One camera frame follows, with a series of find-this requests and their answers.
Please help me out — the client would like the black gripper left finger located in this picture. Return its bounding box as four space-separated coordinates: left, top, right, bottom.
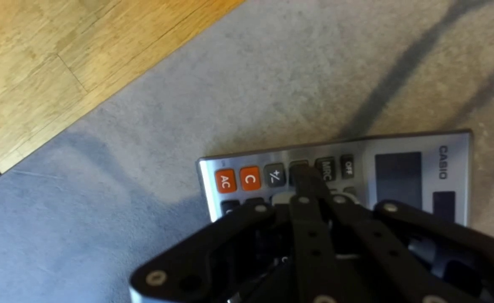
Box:
130 198 292 303

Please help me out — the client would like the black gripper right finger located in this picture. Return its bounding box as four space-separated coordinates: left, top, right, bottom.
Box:
290 164 494 303

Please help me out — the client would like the silver Casio calculator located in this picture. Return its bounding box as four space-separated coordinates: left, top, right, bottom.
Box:
198 129 472 225

